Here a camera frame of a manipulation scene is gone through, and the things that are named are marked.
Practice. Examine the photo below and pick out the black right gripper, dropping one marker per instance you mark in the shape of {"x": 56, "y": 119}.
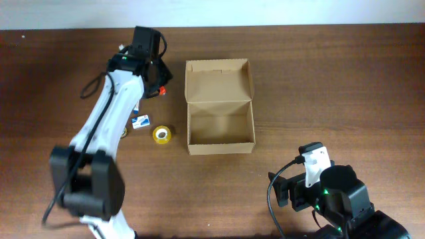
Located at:
{"x": 283, "y": 190}

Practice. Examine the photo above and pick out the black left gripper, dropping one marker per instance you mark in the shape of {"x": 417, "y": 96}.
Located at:
{"x": 155, "y": 78}

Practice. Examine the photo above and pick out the red stapler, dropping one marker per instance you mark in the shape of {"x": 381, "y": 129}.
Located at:
{"x": 162, "y": 91}

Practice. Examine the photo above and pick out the white blue staples box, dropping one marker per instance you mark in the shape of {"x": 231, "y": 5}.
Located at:
{"x": 140, "y": 121}

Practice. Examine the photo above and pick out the brown cardboard box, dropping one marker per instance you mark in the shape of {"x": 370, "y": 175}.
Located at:
{"x": 219, "y": 96}

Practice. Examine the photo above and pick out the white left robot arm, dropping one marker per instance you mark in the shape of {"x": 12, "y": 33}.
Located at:
{"x": 86, "y": 178}

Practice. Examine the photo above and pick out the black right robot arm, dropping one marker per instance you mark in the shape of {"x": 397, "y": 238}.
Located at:
{"x": 342, "y": 199}

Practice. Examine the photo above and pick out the blue whiteboard marker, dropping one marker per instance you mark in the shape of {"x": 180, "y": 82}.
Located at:
{"x": 136, "y": 107}

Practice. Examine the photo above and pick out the black gold small tape dispenser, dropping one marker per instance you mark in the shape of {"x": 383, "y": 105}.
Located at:
{"x": 124, "y": 133}

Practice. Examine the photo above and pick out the yellow clear tape roll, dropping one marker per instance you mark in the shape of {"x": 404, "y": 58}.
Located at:
{"x": 162, "y": 135}

